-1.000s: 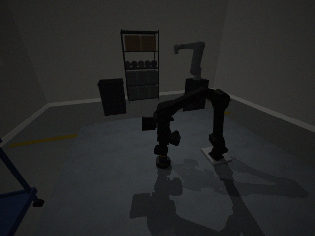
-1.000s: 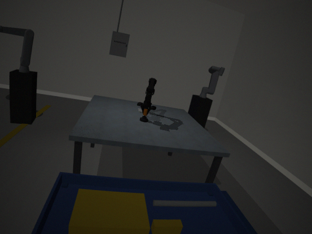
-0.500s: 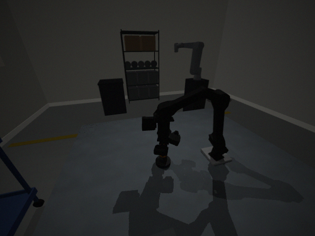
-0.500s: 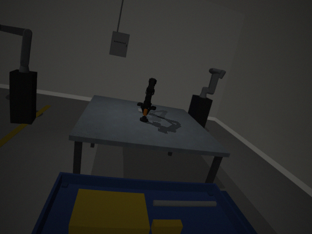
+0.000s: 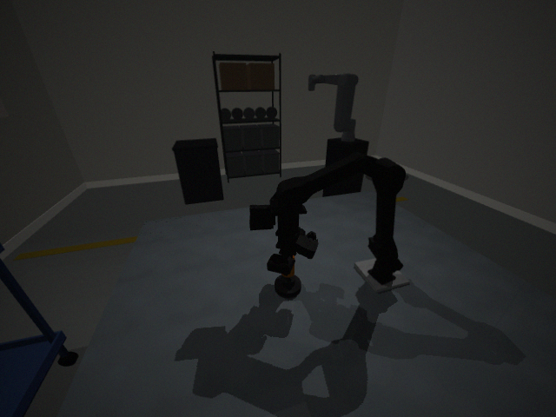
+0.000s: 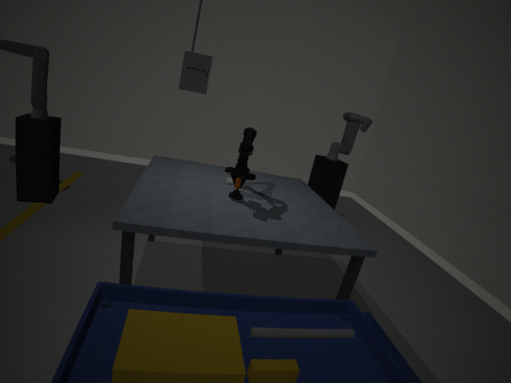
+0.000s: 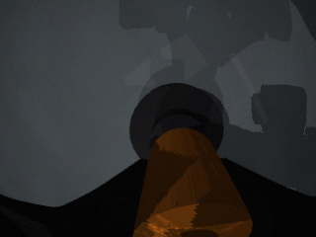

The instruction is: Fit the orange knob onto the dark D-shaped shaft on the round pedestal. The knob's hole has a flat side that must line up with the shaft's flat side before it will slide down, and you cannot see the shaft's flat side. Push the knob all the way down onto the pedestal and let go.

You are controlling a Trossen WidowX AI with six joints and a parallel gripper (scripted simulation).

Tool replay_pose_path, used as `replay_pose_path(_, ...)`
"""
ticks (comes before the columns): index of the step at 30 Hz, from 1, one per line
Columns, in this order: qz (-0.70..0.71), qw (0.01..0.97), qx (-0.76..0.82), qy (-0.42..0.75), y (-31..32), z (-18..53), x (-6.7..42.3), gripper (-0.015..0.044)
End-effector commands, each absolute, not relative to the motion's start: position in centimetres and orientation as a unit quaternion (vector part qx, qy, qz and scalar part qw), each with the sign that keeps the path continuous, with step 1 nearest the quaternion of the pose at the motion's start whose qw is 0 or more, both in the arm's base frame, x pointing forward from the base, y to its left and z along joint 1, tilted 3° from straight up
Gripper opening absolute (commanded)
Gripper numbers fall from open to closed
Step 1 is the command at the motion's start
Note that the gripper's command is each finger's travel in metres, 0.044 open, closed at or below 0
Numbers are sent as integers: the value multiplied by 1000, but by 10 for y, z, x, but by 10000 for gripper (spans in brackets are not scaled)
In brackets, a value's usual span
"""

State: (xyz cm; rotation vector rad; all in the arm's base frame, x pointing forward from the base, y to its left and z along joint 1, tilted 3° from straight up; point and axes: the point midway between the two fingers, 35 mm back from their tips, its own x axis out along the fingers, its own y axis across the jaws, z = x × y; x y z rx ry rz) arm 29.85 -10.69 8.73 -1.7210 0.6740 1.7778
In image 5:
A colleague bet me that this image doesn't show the orange knob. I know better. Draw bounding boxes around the orange knob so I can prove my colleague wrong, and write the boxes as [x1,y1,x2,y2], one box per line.
[282,265,295,278]

